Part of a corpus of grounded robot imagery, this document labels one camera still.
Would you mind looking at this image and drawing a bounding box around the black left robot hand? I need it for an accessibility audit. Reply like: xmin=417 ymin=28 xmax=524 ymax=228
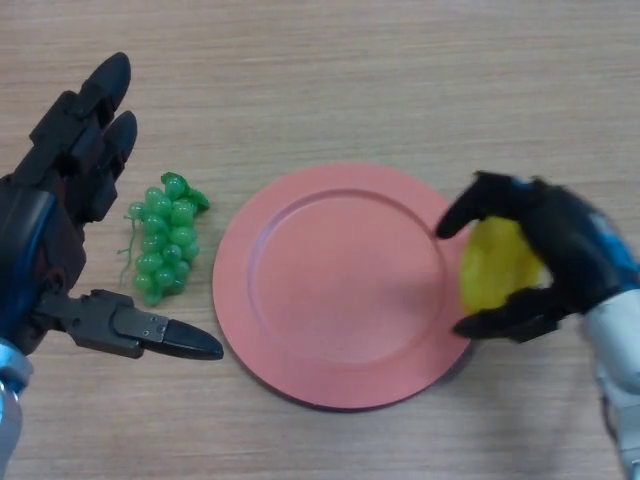
xmin=0 ymin=52 xmax=225 ymax=361

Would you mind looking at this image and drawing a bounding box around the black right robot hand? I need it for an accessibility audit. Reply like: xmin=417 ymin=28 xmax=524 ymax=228
xmin=434 ymin=170 xmax=640 ymax=344

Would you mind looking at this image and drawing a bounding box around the yellow starfruit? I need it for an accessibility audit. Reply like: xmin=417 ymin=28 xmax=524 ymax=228
xmin=458 ymin=215 xmax=551 ymax=317

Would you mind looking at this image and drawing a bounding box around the pink round plate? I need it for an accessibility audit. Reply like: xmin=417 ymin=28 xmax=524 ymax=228
xmin=212 ymin=162 xmax=475 ymax=414

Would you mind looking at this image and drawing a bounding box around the green grape bunch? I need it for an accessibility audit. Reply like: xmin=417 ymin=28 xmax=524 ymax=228
xmin=117 ymin=170 xmax=211 ymax=307

